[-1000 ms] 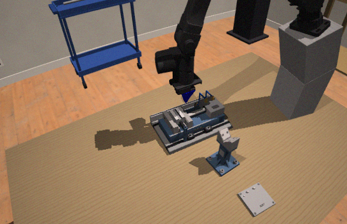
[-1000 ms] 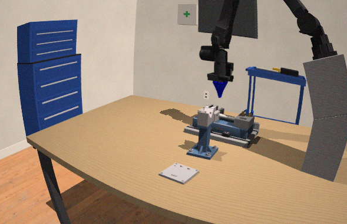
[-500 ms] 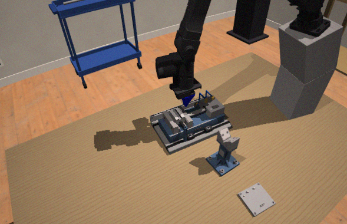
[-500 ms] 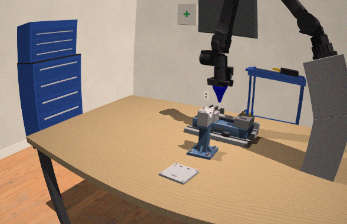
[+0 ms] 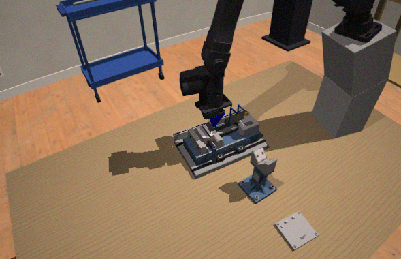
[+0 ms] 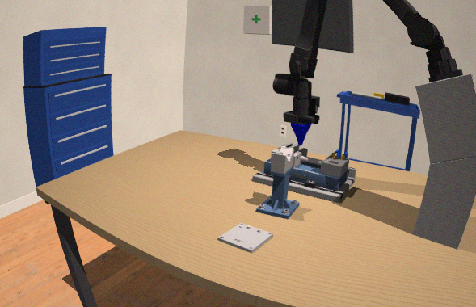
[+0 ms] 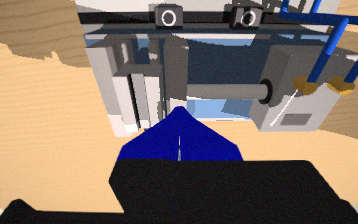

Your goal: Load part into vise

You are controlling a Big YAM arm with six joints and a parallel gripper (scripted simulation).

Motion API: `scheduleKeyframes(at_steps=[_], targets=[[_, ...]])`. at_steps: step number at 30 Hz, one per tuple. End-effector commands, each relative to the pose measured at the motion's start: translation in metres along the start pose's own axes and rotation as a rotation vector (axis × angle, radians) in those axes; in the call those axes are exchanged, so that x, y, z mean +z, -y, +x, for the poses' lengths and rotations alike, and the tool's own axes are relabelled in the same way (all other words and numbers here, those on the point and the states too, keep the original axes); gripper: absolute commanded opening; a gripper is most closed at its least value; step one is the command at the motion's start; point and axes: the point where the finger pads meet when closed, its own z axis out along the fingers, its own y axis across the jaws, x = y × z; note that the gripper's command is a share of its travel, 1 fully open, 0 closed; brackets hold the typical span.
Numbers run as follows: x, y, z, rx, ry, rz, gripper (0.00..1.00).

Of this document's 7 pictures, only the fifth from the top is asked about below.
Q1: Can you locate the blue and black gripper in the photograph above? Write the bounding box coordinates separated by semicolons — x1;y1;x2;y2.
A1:
195;90;232;127

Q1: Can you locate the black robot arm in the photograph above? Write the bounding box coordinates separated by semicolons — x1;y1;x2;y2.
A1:
180;0;382;106

